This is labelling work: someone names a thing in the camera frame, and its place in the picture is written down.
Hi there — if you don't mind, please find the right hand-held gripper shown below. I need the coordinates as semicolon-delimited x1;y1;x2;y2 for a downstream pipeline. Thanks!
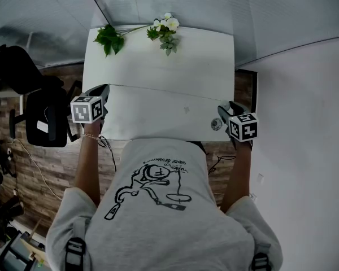
217;100;259;144

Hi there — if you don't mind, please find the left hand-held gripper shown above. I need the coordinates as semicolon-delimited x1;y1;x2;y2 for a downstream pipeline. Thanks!
69;84;110;130

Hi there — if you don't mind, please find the person's left forearm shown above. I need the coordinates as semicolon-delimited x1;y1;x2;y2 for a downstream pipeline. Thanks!
73;121;103;208

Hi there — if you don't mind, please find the person's right forearm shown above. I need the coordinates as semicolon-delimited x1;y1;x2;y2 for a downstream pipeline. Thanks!
219;141;254;215

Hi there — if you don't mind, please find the black office chair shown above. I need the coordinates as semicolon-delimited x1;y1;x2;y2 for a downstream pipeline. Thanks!
0;44;83;148

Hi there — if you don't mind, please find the green artificial leaf sprig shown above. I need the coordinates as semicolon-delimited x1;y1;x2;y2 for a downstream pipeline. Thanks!
93;24;125;58

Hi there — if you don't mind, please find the white artificial flower sprig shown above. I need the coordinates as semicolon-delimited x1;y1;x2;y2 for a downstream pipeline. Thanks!
121;12;181;57

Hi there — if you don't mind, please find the grey printed t-shirt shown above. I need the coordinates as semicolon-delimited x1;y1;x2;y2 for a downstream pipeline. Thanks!
45;138;284;271

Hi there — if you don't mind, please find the black equipment pile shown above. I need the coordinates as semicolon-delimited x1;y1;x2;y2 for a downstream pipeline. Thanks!
0;139;25;251

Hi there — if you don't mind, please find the grey storage box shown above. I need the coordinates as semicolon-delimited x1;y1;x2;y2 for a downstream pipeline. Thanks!
0;230;47;271

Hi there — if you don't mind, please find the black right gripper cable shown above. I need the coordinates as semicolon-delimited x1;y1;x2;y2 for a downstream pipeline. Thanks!
207;155;237;176

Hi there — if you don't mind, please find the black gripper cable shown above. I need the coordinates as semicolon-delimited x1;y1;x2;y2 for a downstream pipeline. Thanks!
97;135;118;172
207;155;237;176

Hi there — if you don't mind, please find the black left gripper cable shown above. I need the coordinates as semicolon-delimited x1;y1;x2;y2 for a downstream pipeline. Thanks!
97;135;118;172

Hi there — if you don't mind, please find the white floor cable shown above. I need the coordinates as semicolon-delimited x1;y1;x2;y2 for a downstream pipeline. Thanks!
7;138;63;202

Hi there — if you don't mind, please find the grey black shoulder strap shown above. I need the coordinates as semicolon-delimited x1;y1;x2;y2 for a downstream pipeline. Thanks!
64;237;87;271
250;252;272;271

